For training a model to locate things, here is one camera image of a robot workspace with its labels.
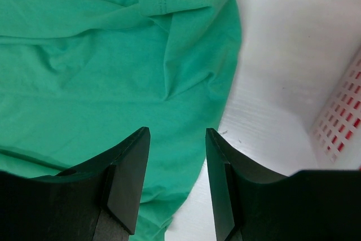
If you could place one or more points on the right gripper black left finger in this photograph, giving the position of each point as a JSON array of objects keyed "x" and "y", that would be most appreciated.
[{"x": 98, "y": 199}]

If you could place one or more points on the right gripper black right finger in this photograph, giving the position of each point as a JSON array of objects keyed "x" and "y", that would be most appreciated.
[{"x": 252, "y": 202}]

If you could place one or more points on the green tank top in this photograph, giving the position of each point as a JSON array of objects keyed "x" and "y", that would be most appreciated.
[{"x": 79, "y": 76}]

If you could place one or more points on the white plastic basket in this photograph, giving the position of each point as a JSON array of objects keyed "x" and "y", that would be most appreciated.
[{"x": 349, "y": 158}]

